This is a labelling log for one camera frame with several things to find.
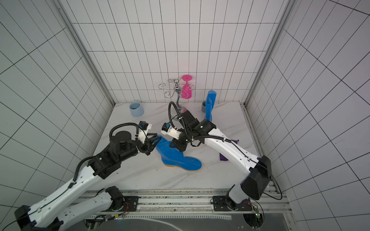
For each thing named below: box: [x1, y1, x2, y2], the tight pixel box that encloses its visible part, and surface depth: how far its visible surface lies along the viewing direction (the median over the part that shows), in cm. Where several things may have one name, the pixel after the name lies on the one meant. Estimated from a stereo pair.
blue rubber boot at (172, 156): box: [155, 134, 202, 171], surface depth 81 cm
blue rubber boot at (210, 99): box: [204, 89, 217, 122], surface depth 92 cm
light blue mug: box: [129, 99, 145, 118], surface depth 113 cm
